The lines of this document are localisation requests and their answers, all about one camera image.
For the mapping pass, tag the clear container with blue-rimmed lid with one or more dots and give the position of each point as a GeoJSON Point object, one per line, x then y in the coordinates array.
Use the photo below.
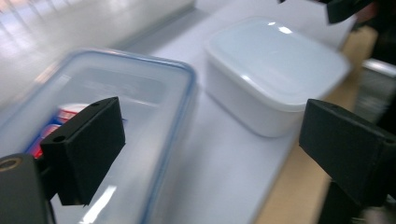
{"type": "Point", "coordinates": [149, 93]}

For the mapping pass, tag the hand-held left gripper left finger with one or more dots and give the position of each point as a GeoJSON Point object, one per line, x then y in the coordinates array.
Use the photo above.
{"type": "Point", "coordinates": [84, 146]}

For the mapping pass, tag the white plastic container with lid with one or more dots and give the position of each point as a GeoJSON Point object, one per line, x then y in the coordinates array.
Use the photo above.
{"type": "Point", "coordinates": [267, 71]}

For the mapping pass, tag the aluminium floor rail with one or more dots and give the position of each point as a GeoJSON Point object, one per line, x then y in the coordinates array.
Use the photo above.
{"type": "Point", "coordinates": [381, 67]}

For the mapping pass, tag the red and blue packet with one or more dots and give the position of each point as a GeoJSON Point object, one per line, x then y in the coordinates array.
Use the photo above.
{"type": "Point", "coordinates": [67, 112]}

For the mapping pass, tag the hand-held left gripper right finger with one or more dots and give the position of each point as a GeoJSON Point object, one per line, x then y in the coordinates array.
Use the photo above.
{"type": "Point", "coordinates": [351, 152]}

